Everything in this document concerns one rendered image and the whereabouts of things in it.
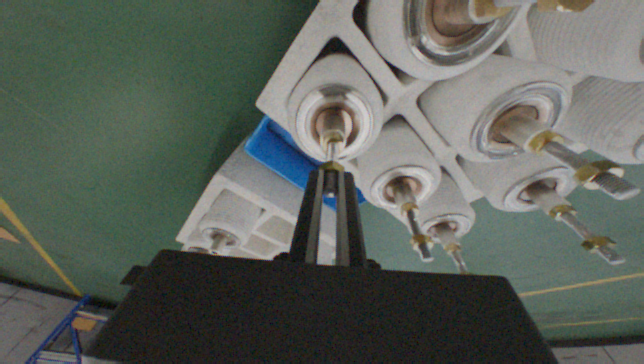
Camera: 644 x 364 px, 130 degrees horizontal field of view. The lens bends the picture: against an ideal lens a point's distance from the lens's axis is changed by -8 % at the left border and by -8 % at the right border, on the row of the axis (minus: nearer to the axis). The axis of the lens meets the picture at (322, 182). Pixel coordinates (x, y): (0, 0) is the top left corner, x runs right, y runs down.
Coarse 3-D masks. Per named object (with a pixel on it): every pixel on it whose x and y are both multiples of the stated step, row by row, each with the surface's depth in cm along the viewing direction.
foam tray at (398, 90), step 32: (352, 0) 15; (320, 32) 17; (352, 32) 17; (512, 32) 16; (288, 64) 19; (384, 64) 19; (288, 96) 24; (384, 96) 23; (416, 96) 21; (288, 128) 25; (416, 128) 23; (352, 160) 30; (448, 160) 26; (480, 192) 30
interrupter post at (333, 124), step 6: (324, 120) 16; (330, 120) 15; (336, 120) 15; (342, 120) 16; (324, 126) 15; (330, 126) 14; (336, 126) 14; (342, 126) 15; (324, 132) 14; (330, 132) 14; (336, 132) 14; (342, 132) 14
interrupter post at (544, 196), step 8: (544, 184) 19; (528, 192) 20; (536, 192) 19; (544, 192) 19; (552, 192) 18; (536, 200) 19; (544, 200) 18; (552, 200) 18; (560, 200) 17; (544, 208) 18; (552, 208) 18
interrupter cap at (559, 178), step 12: (552, 168) 17; (564, 168) 17; (528, 180) 19; (540, 180) 19; (552, 180) 19; (564, 180) 18; (516, 192) 20; (564, 192) 19; (504, 204) 21; (516, 204) 21; (528, 204) 21
